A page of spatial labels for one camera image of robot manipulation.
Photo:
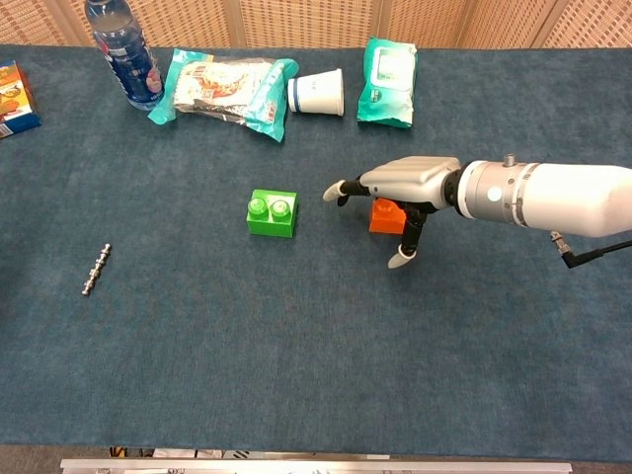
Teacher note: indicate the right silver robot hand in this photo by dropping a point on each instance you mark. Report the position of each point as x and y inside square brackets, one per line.
[415, 180]

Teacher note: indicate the orange toy brick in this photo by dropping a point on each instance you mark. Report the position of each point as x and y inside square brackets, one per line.
[385, 219]

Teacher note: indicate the green toy brick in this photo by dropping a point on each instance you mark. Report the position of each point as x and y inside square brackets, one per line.
[271, 224]

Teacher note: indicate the teal wet wipes pack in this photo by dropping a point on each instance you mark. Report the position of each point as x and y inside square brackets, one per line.
[387, 94]

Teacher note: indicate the white paper cup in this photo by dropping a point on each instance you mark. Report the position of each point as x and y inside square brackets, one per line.
[321, 94]

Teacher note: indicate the dark blue felt table cover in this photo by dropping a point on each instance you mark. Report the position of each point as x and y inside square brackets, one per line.
[316, 345]

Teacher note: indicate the woven wicker folding screen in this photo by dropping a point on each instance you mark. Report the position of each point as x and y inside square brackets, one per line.
[306, 20]

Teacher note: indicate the teal and silver snack bag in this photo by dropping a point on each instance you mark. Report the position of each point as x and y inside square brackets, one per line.
[222, 89]

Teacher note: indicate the blue label drink bottle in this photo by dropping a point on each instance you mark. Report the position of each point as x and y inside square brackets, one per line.
[131, 64]

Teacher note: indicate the beaded silver metal rod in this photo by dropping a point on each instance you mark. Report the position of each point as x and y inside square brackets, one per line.
[97, 270]

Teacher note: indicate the orange and blue carton box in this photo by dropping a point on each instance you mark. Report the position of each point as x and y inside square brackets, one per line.
[15, 108]

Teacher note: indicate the aluminium profile rail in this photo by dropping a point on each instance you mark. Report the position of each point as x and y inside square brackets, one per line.
[316, 466]

